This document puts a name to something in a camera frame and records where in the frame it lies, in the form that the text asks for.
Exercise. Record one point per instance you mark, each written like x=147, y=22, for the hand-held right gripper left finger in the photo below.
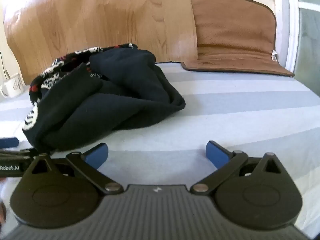
x=98, y=155

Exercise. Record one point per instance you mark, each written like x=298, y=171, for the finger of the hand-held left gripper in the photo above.
x=17, y=154
x=8, y=142

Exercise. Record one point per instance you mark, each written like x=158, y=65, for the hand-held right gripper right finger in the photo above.
x=217, y=155

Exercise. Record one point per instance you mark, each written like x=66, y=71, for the black printed garment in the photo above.
x=112, y=97

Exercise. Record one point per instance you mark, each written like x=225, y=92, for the striped light bed sheet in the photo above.
x=237, y=110

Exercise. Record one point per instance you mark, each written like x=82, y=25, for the white enamel mug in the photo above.
x=13, y=86

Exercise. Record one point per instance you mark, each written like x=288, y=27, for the brown seat cushion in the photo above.
x=232, y=30

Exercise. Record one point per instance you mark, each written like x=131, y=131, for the wood-look board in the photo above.
x=100, y=17

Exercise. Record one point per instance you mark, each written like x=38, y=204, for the green glass door panel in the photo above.
x=310, y=37

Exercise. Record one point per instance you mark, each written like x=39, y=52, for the white door frame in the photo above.
x=291, y=30

